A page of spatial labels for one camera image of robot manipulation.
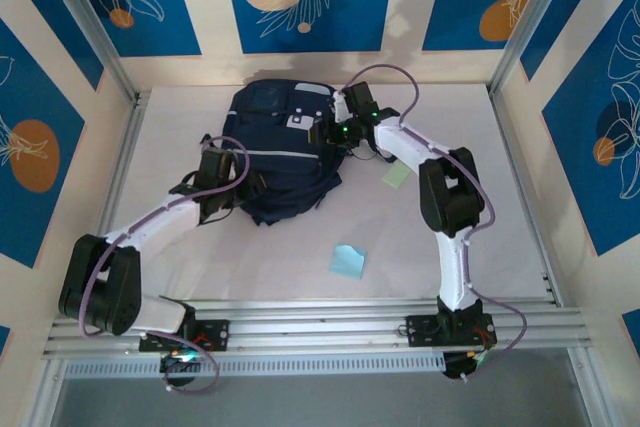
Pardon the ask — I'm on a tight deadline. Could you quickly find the short aluminium frame post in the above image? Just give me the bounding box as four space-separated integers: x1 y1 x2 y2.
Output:
569 346 609 427
24 359 69 427

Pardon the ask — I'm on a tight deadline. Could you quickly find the light blue note pad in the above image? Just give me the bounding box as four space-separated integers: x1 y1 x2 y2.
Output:
328 244 367 278

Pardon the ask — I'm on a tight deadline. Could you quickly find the aluminium mounting rail beam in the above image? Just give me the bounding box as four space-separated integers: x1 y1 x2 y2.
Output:
42 299 594 361

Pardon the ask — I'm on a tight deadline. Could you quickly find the grey slotted cable duct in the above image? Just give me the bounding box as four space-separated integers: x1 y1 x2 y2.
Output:
64 351 446 379

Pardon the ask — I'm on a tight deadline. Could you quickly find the green sticky note pad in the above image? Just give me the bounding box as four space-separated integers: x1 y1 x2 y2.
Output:
383 162 412 189

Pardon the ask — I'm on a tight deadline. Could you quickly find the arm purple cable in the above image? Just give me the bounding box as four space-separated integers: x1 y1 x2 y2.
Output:
79 136 251 393
344 64 529 383

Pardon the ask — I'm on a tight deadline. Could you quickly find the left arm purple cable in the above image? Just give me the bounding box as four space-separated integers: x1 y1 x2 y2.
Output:
79 136 251 393

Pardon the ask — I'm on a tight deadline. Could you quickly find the navy blue student backpack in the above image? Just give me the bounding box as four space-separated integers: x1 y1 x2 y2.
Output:
199 78 349 227

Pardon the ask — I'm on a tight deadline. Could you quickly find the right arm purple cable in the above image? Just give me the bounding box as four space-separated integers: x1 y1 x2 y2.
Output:
344 64 529 383

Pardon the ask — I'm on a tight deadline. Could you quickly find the aluminium side rail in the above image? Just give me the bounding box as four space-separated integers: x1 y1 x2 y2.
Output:
72 91 151 318
487 86 564 306

